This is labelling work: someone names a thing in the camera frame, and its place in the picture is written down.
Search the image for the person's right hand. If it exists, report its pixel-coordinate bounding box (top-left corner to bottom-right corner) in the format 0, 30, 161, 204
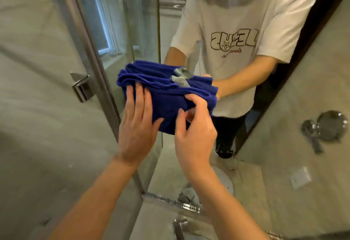
174, 94, 218, 179

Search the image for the person's left hand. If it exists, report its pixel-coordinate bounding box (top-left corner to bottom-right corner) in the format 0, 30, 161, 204
117, 82, 165, 168

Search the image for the blue microfibre cloth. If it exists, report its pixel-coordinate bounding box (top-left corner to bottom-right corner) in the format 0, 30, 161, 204
117, 68, 219, 136

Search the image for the silver framed wall mirror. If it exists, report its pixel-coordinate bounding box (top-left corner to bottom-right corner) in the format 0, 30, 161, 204
45, 0, 350, 240

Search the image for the person's right forearm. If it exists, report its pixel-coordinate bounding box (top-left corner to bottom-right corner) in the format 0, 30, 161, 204
188, 166, 270, 240

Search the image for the person's left forearm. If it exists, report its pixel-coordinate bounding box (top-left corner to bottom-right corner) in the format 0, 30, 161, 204
49, 155, 140, 240

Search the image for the chrome sink faucet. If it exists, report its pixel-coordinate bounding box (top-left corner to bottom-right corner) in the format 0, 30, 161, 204
172, 218, 190, 240

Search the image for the glass shower enclosure gold frame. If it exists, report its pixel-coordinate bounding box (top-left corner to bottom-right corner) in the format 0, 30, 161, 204
0, 0, 144, 240

